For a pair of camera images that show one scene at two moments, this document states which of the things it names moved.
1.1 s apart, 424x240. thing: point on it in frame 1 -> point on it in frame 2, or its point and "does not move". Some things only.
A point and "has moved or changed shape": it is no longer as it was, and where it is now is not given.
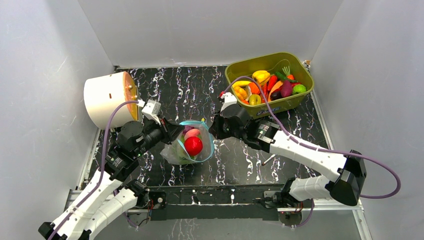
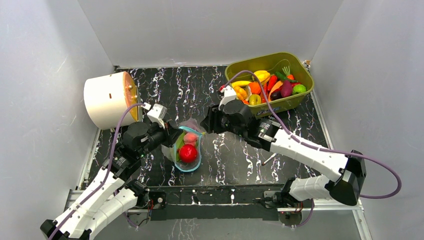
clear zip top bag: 194,144 has moved or changed shape
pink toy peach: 192,132 has moved or changed shape
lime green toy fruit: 299,88 does not move
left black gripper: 170,131 does not move
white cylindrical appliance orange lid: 102,94 does not move
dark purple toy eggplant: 275,95 does not move
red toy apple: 193,145 -> 187,153
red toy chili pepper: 272,81 does not move
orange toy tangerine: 254,88 does not move
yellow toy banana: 239,83 does not move
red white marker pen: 270,158 does not move
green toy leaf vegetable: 182,156 has moved or changed shape
